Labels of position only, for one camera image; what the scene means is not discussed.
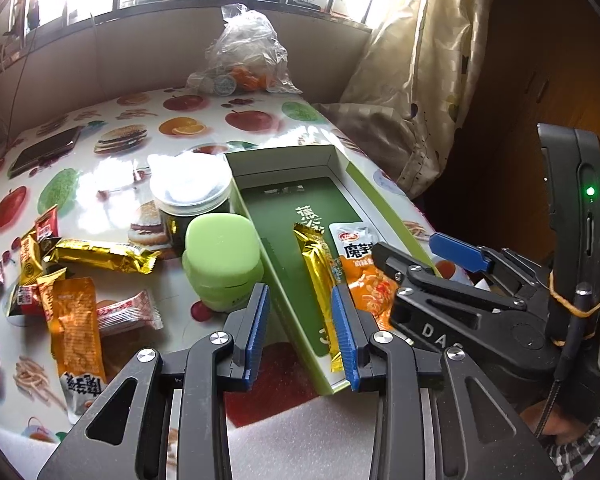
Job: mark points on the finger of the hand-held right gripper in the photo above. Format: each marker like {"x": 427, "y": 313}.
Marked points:
{"x": 455, "y": 252}
{"x": 410, "y": 272}

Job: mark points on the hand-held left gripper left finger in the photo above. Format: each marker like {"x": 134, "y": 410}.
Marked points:
{"x": 257, "y": 335}

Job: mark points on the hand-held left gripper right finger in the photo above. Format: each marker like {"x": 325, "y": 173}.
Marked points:
{"x": 342, "y": 340}

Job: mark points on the orange snack packet white end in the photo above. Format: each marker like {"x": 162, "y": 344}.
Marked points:
{"x": 77, "y": 330}
{"x": 362, "y": 280}

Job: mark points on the gold foil snack bar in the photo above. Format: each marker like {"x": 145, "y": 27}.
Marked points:
{"x": 317, "y": 270}
{"x": 100, "y": 255}

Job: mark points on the green cardboard box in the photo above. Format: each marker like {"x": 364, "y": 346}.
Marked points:
{"x": 280, "y": 220}

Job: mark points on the pink white snack packet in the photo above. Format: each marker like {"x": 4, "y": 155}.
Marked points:
{"x": 130, "y": 312}

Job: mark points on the small orange snack packet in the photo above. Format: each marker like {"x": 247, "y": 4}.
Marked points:
{"x": 47, "y": 295}

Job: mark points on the dark candy packet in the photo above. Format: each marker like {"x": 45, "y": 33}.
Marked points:
{"x": 52, "y": 248}

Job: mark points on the dark packet red white label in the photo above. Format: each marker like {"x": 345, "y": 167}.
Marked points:
{"x": 25, "y": 299}

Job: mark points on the red candy packet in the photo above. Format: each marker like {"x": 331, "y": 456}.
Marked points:
{"x": 46, "y": 222}

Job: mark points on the gold candy packet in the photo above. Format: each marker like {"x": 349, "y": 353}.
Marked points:
{"x": 30, "y": 260}

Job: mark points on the person's right forearm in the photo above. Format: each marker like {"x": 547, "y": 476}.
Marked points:
{"x": 590, "y": 445}

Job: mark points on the yellow rubber band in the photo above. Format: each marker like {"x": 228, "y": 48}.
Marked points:
{"x": 577, "y": 312}

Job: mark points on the light green plastic container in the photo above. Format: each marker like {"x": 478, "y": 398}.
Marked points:
{"x": 220, "y": 245}

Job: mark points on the dark jar with white lid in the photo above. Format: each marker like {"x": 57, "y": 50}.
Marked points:
{"x": 190, "y": 185}

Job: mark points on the beige patterned curtain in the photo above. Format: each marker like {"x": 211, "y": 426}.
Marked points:
{"x": 420, "y": 85}

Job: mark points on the brown wooden cabinet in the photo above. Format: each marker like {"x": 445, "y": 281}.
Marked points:
{"x": 545, "y": 50}

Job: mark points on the food print tablecloth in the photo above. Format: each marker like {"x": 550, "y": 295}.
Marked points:
{"x": 130, "y": 125}

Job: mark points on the small round lidded cup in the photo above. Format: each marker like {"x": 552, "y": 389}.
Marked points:
{"x": 225, "y": 83}

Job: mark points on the orange pieces in clear wrap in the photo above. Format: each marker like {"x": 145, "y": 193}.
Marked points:
{"x": 247, "y": 77}

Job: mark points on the dark smartphone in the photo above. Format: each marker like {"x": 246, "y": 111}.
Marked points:
{"x": 45, "y": 152}

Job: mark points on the clear plastic bag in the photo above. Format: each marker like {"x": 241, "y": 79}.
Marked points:
{"x": 245, "y": 35}

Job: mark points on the black binder clip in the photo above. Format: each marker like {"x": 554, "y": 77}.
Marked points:
{"x": 306, "y": 0}

